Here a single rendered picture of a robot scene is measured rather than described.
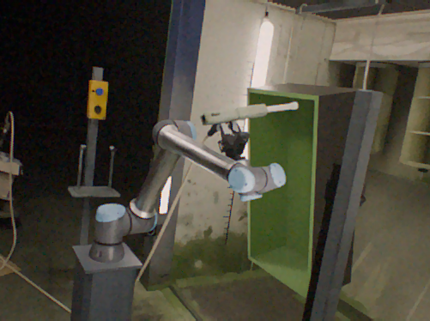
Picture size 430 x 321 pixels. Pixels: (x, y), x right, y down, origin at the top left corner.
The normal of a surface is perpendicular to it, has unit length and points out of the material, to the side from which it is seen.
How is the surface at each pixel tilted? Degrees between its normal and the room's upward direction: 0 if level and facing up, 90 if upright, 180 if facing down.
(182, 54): 90
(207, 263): 90
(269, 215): 90
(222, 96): 90
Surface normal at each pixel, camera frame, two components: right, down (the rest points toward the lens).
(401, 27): -0.88, -0.03
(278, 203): 0.49, 0.22
